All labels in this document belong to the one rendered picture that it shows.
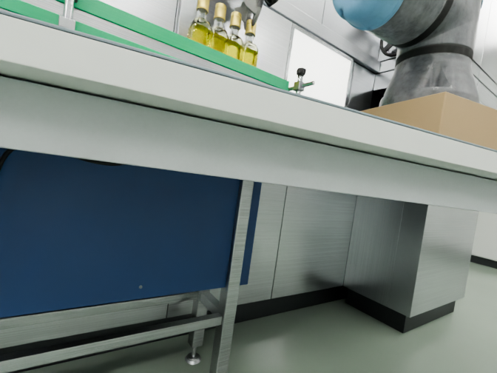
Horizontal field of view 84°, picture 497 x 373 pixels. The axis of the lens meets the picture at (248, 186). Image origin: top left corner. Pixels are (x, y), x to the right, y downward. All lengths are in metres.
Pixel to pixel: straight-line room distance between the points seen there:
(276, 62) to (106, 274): 0.97
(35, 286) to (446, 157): 0.75
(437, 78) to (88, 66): 0.49
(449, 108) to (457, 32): 0.15
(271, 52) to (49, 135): 1.03
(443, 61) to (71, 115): 0.52
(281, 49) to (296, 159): 0.96
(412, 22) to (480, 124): 0.18
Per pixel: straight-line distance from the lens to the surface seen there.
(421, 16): 0.55
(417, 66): 0.57
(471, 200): 0.62
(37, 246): 0.69
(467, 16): 0.62
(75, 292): 0.73
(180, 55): 0.75
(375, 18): 0.51
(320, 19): 1.54
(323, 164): 0.37
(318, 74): 1.42
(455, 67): 0.57
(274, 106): 0.29
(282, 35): 1.30
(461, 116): 0.51
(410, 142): 0.41
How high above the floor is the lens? 0.66
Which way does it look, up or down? 2 degrees down
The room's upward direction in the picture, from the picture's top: 8 degrees clockwise
